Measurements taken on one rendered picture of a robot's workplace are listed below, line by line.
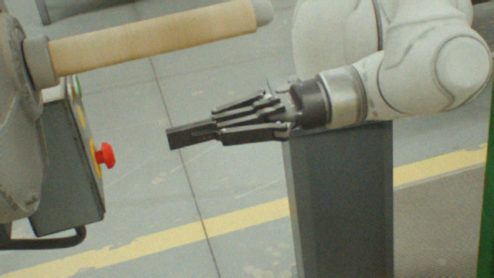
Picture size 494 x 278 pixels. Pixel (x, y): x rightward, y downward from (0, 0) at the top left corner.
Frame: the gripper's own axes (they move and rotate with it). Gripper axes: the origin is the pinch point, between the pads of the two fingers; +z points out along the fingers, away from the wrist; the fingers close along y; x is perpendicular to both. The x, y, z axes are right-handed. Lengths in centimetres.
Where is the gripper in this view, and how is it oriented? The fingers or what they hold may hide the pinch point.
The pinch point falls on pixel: (190, 133)
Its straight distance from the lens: 95.6
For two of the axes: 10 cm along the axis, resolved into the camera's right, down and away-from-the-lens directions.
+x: -1.3, -8.3, -5.4
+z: -9.6, 2.4, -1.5
